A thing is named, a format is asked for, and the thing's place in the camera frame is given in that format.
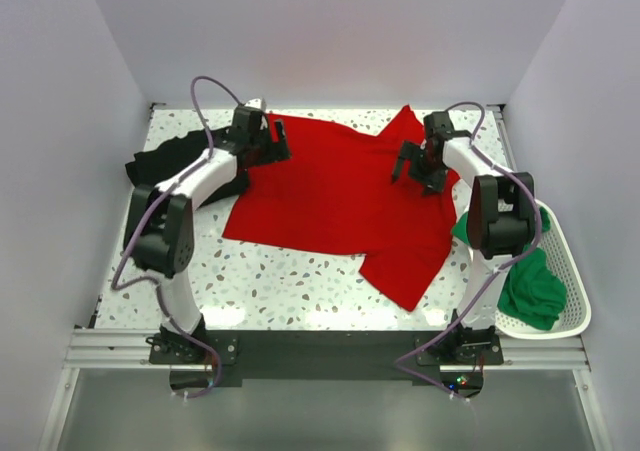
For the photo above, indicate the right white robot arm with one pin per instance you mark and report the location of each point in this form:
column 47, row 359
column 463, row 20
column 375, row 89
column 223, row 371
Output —
column 503, row 219

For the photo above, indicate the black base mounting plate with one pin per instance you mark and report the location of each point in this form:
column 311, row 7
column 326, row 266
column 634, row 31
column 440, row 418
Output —
column 315, row 355

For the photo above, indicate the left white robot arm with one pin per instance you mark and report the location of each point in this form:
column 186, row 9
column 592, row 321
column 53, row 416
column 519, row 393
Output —
column 159, row 238

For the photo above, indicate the green t shirt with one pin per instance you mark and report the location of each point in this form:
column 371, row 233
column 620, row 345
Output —
column 532, row 294

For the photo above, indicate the folded black t shirt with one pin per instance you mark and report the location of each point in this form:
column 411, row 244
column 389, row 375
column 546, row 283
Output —
column 171, row 157

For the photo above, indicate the red t shirt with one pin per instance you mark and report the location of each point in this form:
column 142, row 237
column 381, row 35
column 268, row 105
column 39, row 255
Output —
column 335, row 196

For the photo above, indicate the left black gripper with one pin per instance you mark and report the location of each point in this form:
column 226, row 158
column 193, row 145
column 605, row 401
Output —
column 277, row 151

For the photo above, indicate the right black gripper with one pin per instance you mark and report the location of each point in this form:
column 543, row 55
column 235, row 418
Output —
column 409, row 151

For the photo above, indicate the white plastic laundry basket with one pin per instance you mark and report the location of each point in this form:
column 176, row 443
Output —
column 577, row 313

